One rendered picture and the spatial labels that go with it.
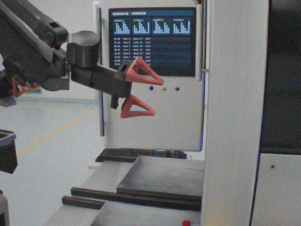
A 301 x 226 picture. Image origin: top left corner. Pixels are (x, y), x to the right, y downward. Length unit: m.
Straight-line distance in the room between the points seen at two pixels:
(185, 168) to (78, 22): 5.73
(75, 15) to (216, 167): 6.35
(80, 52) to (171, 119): 0.86
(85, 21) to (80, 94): 1.57
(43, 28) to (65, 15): 5.78
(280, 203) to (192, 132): 1.07
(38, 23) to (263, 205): 0.81
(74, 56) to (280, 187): 0.47
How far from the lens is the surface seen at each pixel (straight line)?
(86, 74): 0.67
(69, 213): 0.85
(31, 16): 0.99
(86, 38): 0.64
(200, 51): 1.11
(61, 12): 6.80
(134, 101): 0.72
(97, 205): 0.85
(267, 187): 0.38
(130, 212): 0.81
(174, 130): 1.43
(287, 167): 0.37
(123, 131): 1.48
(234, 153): 0.36
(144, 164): 1.11
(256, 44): 0.34
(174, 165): 1.10
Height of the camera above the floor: 1.33
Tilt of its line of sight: 14 degrees down
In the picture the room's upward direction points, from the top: straight up
